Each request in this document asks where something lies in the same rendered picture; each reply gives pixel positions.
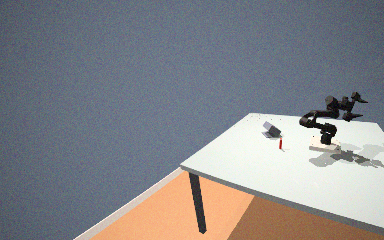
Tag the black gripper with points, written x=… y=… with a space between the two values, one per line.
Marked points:
x=349 y=116

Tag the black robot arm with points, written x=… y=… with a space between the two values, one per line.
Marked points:
x=332 y=112

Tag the grey sloped panel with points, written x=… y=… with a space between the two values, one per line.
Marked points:
x=272 y=131

